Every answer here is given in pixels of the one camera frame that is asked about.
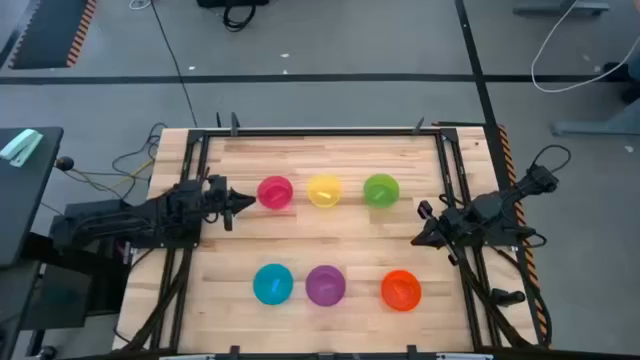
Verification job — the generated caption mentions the purple plastic bowl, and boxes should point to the purple plastic bowl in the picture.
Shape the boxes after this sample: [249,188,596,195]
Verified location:
[305,264,347,308]

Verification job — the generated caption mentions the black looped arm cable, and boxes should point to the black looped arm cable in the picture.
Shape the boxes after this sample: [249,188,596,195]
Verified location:
[529,144,572,176]

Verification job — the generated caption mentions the tangled black floor cables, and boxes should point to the tangled black floor cables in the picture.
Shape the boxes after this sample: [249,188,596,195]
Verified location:
[64,122,169,201]

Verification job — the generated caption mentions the pink plastic bowl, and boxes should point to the pink plastic bowl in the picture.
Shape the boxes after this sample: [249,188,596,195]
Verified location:
[256,174,295,210]

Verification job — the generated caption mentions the yellow plastic bowl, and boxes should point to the yellow plastic bowl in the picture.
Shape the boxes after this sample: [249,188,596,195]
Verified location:
[306,173,344,209]

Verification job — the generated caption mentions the black cable bundle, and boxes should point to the black cable bundle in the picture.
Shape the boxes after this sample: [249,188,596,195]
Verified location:
[112,247,194,354]
[447,239,554,349]

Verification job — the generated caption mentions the long black floor cable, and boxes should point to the long black floor cable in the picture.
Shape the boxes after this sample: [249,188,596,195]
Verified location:
[148,0,199,129]

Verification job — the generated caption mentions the black side table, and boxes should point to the black side table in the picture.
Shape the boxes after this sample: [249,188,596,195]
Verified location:
[0,126,65,360]

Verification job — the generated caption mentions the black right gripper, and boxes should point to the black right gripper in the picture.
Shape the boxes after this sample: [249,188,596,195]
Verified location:
[410,205,474,248]

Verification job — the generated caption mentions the black orange-edged floor mat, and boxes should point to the black orange-edged floor mat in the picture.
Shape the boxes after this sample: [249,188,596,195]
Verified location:
[7,0,99,70]

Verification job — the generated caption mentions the green plastic bowl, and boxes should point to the green plastic bowl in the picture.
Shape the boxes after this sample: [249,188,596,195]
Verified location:
[363,173,401,209]

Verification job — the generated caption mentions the mint green stapler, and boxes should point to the mint green stapler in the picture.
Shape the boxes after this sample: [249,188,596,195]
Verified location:
[0,128,44,168]

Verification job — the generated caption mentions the orange plastic bowl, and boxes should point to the orange plastic bowl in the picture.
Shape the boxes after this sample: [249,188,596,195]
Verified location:
[380,269,423,313]

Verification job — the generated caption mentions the black frame-mounted handle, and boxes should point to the black frame-mounted handle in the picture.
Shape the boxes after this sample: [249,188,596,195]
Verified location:
[492,288,527,307]

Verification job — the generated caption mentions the blue plastic bowl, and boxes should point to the blue plastic bowl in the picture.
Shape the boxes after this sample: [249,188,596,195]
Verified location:
[252,263,295,306]

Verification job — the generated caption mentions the long white floor cable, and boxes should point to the long white floor cable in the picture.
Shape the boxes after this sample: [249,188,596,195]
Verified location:
[530,0,640,94]

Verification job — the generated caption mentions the black equipment box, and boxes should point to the black equipment box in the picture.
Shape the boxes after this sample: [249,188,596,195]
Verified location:
[22,262,94,331]

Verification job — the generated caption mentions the black metal table frame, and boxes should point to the black metal table frame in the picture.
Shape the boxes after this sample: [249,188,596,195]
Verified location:
[149,127,506,360]

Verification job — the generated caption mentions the coiled black cable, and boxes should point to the coiled black cable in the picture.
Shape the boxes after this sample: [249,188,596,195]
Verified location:
[197,0,271,34]

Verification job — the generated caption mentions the grey desk foot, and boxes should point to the grey desk foot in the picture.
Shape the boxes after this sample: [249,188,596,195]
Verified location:
[549,97,640,137]
[512,0,611,15]

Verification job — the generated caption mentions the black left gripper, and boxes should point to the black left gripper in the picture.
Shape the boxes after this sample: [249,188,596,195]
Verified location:
[202,188,257,232]

